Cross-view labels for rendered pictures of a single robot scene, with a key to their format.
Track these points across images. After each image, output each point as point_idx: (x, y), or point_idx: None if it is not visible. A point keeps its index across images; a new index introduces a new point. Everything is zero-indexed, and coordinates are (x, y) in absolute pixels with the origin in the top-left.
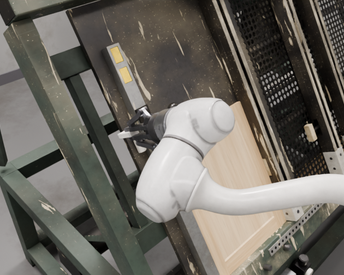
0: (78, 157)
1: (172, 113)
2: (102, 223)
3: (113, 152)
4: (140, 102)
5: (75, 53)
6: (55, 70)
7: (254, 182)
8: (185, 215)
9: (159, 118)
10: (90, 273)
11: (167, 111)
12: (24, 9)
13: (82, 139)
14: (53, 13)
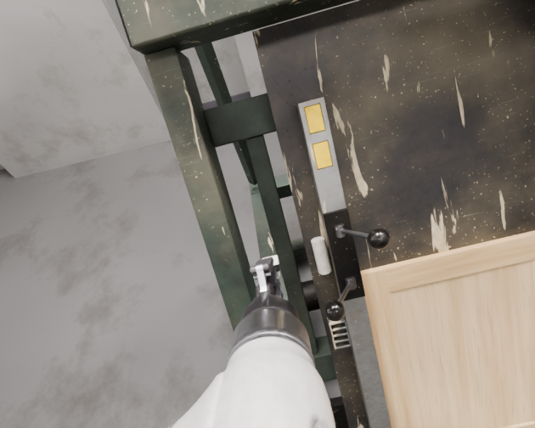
0: (213, 265)
1: (225, 370)
2: None
3: (289, 254)
4: (337, 203)
5: (258, 104)
6: (199, 137)
7: (526, 363)
8: (367, 376)
9: (237, 332)
10: None
11: (245, 336)
12: (146, 35)
13: (223, 242)
14: (225, 37)
